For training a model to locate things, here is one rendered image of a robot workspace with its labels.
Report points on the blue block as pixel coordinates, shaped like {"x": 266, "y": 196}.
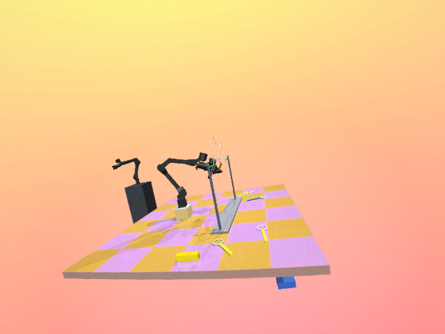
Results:
{"x": 286, "y": 282}

